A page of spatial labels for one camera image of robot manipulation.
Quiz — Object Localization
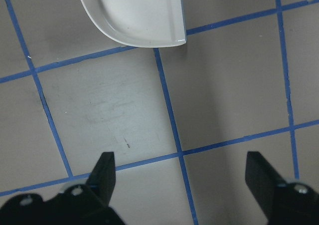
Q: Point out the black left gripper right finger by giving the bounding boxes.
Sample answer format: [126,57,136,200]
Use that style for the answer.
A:
[245,151,297,220]

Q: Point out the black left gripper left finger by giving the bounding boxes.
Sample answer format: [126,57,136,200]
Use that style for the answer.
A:
[86,152,116,206]

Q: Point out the beige plastic dustpan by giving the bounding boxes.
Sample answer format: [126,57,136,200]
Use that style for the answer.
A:
[80,0,187,48]

